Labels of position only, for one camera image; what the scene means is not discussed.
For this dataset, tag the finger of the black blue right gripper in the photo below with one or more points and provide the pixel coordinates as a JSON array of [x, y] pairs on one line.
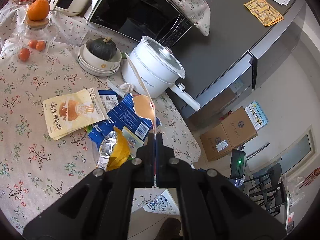
[[210, 206]]

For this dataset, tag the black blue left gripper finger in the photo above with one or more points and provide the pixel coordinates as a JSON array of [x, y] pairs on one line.
[[99, 206]]

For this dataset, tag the yellow foil snack wrapper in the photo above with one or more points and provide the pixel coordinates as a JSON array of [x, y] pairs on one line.
[[113, 151]]

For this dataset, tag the yellow bread snack packet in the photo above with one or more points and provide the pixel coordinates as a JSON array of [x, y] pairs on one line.
[[70, 112]]

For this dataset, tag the blue biscuit box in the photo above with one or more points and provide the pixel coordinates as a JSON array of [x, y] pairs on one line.
[[123, 116]]

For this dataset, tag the red white milk powder bag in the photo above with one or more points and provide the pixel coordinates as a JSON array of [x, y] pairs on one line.
[[145, 107]]

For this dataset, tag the white tissue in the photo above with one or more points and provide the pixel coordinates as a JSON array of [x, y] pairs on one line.
[[120, 90]]

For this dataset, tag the white trash bin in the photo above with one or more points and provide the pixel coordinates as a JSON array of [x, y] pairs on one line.
[[163, 204]]

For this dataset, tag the black folding chair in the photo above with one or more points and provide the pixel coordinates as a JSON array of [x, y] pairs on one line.
[[266, 188]]

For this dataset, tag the lower cardboard box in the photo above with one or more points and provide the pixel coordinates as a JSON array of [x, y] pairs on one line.
[[216, 143]]

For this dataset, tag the cardboard box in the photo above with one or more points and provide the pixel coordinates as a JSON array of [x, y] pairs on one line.
[[216, 143], [239, 128]]

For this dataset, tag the upper cardboard box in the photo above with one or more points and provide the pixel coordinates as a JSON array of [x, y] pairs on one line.
[[239, 128]]

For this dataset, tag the blue white printed box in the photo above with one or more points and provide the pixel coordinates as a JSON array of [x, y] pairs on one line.
[[256, 115]]

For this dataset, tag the grey refrigerator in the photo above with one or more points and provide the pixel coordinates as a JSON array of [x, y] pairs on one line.
[[212, 63]]

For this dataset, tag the white electric cooking pot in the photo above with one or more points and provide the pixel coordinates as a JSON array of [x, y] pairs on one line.
[[152, 69]]

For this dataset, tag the dark green pumpkin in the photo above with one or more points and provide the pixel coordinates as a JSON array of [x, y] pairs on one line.
[[103, 48]]

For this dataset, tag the floral tablecloth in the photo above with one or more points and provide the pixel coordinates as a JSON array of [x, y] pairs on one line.
[[37, 170]]

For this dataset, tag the small orange tangerine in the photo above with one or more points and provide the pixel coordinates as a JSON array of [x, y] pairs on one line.
[[24, 54]]

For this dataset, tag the glass teapot with wooden lid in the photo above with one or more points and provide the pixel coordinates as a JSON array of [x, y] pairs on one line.
[[35, 30]]

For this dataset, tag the black microwave oven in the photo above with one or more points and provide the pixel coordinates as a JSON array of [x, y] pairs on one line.
[[160, 20]]

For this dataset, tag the yellow paper on fridge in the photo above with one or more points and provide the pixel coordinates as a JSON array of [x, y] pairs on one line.
[[264, 12]]

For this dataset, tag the large orange fruit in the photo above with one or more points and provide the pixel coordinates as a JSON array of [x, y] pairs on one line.
[[38, 10]]

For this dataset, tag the floral cloth on microwave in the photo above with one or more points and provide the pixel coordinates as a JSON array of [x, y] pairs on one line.
[[198, 12]]

